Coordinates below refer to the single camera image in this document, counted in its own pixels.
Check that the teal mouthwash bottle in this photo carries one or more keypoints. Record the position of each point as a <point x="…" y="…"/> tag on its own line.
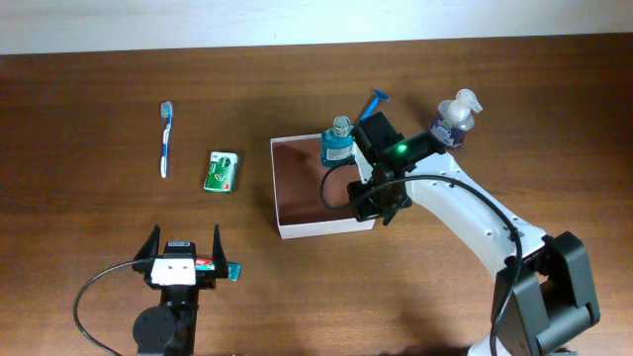
<point x="337" y="143"/>

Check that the pink open cardboard box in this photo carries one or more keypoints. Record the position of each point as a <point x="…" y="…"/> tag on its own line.
<point x="297" y="172"/>

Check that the blue disposable razor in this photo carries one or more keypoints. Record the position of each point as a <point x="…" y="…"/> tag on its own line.
<point x="378" y="97"/>

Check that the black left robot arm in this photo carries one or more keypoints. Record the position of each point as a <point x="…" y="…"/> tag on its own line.
<point x="169" y="328"/>

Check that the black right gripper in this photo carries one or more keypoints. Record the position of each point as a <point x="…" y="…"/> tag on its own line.
<point x="365" y="208"/>

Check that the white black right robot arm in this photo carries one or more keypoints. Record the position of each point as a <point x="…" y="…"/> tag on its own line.
<point x="544" y="291"/>

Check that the toothpaste tube under gripper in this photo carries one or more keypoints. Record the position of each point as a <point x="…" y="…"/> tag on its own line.
<point x="207" y="268"/>

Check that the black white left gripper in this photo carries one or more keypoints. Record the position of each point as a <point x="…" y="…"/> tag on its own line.
<point x="207" y="279"/>

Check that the blue white toothbrush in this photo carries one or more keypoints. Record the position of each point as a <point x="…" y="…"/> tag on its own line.
<point x="167" y="113"/>

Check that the green Dettol soap box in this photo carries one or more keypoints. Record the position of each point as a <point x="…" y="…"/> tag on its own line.
<point x="222" y="172"/>

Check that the purple pump soap bottle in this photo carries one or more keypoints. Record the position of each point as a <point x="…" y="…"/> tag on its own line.
<point x="454" y="118"/>

